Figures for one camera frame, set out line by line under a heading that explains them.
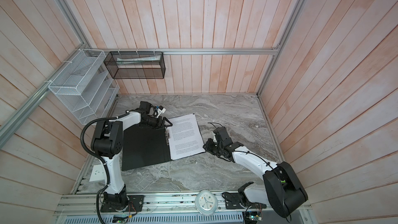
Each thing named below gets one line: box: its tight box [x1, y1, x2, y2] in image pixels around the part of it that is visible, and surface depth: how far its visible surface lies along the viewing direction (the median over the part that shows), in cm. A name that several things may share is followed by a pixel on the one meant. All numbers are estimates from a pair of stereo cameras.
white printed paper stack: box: [166, 113, 206, 161], surface depth 98 cm
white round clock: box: [194, 189, 219, 216], surface depth 73 cm
